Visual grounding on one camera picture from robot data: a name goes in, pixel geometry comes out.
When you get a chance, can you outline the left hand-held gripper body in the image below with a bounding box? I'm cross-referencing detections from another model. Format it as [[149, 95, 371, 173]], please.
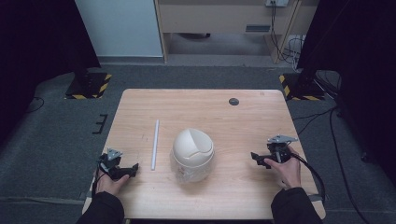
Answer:
[[97, 147, 126, 182]]

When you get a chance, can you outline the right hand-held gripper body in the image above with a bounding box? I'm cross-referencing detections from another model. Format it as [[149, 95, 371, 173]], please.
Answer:
[[266, 133, 299, 164]]

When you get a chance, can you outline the person's left hand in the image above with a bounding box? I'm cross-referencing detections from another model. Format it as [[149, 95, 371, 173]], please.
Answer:
[[94, 169, 131, 198]]

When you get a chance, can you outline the person's right hand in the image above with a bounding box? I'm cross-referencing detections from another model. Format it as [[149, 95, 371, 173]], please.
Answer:
[[263, 146, 303, 190]]

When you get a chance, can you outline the white straw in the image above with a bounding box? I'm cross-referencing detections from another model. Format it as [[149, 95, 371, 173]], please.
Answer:
[[150, 119, 161, 172]]

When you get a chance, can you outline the white swing-lid trash can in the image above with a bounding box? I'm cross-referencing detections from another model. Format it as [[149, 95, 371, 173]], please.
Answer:
[[170, 127, 216, 184]]

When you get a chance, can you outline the striped-edge black stand base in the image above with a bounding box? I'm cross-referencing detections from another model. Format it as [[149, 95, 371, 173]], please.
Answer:
[[64, 71, 113, 101], [277, 72, 327, 102]]

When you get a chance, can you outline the black curtain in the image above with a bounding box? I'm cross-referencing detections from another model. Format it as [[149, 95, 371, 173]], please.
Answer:
[[0, 0, 103, 148], [296, 0, 396, 186]]

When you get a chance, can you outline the white board panel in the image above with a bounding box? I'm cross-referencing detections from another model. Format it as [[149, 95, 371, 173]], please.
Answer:
[[74, 0, 164, 59]]

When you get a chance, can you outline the beige wooden cabinet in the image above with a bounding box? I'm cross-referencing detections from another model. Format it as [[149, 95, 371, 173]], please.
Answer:
[[154, 0, 320, 65]]

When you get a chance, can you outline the grey power strip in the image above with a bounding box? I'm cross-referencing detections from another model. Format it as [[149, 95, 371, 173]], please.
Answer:
[[264, 0, 290, 8]]

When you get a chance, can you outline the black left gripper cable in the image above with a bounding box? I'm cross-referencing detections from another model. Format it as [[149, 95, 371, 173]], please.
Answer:
[[91, 160, 108, 198]]

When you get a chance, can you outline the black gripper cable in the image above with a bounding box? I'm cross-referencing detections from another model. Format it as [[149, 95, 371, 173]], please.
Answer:
[[290, 151, 327, 204], [91, 160, 108, 198]]

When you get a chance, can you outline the black floor bracket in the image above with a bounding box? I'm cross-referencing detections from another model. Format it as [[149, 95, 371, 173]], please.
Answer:
[[92, 113, 109, 135]]

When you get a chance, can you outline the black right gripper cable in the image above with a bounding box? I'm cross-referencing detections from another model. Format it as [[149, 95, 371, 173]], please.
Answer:
[[290, 151, 327, 204]]

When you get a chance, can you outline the black floor cable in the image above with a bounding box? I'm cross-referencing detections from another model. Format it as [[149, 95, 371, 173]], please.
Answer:
[[25, 95, 46, 115], [292, 105, 372, 224]]

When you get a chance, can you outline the bundle of hanging cables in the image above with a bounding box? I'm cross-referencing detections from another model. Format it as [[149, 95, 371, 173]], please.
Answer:
[[269, 1, 307, 73]]

